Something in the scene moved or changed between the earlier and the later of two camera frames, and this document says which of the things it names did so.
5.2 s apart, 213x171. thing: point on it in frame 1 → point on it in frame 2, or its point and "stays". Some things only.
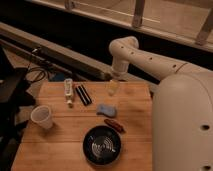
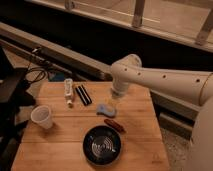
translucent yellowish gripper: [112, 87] → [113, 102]
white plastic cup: [41, 114] stays
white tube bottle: [68, 92] stays
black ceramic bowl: [102, 145] stays
